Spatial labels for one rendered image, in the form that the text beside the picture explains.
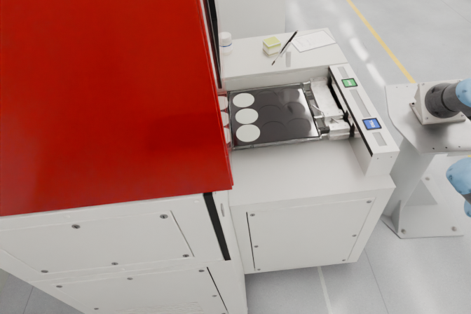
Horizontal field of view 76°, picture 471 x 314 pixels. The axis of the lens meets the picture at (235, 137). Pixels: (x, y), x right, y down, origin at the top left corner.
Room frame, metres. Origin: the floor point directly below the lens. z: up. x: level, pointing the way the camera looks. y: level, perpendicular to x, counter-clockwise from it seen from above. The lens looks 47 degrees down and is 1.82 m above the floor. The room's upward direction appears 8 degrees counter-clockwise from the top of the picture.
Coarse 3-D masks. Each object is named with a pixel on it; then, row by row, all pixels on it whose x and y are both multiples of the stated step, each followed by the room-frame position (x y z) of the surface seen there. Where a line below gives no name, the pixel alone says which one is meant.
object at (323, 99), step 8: (312, 88) 1.13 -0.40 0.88; (320, 88) 1.12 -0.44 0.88; (328, 88) 1.11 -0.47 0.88; (320, 96) 1.06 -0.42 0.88; (328, 96) 1.05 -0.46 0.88; (320, 104) 1.01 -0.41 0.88; (328, 104) 1.00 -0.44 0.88; (320, 112) 0.96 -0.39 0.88; (336, 120) 0.90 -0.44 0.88; (328, 136) 0.83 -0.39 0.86; (336, 136) 0.81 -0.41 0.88; (344, 136) 0.81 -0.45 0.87
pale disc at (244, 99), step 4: (236, 96) 1.13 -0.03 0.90; (240, 96) 1.12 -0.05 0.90; (244, 96) 1.12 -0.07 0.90; (248, 96) 1.12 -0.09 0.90; (252, 96) 1.11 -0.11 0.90; (236, 100) 1.10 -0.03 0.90; (240, 100) 1.09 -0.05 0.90; (244, 100) 1.09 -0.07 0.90; (248, 100) 1.08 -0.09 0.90; (252, 100) 1.08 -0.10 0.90; (236, 104) 1.07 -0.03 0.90; (240, 104) 1.06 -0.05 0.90; (244, 104) 1.06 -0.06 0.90; (248, 104) 1.06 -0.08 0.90
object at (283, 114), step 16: (256, 96) 1.11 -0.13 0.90; (272, 96) 1.09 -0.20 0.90; (288, 96) 1.07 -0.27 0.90; (272, 112) 0.98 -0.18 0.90; (288, 112) 0.97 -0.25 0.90; (304, 112) 0.95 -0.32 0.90; (272, 128) 0.88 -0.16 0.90; (288, 128) 0.87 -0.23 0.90; (304, 128) 0.86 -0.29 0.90; (240, 144) 0.82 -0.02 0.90
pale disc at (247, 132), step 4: (240, 128) 0.91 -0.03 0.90; (244, 128) 0.91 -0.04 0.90; (248, 128) 0.90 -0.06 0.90; (252, 128) 0.90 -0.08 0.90; (256, 128) 0.90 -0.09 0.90; (236, 132) 0.89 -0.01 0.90; (240, 132) 0.88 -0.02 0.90; (244, 132) 0.88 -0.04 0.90; (248, 132) 0.88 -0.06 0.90; (252, 132) 0.87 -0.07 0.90; (256, 132) 0.87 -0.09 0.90; (240, 136) 0.86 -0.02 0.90; (244, 136) 0.86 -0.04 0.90; (248, 136) 0.86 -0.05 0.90; (252, 136) 0.85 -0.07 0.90; (256, 136) 0.85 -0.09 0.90; (244, 140) 0.84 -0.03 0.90; (248, 140) 0.83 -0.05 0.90; (252, 140) 0.83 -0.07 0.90
